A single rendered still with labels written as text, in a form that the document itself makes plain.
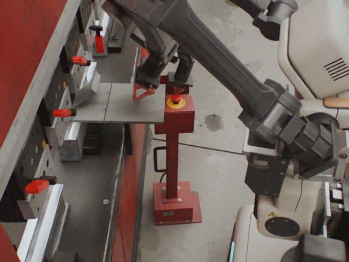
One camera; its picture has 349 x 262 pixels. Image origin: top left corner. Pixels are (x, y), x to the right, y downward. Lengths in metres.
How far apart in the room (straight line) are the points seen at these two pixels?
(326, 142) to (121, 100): 0.65
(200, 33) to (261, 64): 2.59
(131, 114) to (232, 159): 1.32
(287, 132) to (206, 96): 2.05
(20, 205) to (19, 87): 0.22
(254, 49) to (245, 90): 2.66
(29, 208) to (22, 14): 0.36
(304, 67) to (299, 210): 0.49
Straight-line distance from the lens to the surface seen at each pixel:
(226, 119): 2.68
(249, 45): 3.45
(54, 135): 0.96
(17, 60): 0.76
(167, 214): 2.07
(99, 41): 1.31
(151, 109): 1.21
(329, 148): 0.86
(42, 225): 1.02
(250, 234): 1.81
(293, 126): 0.83
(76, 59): 1.03
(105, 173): 1.21
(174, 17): 0.63
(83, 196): 1.17
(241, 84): 0.74
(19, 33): 0.78
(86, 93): 1.24
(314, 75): 0.91
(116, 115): 1.20
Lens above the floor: 1.80
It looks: 44 degrees down
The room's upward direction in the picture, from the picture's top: 1 degrees clockwise
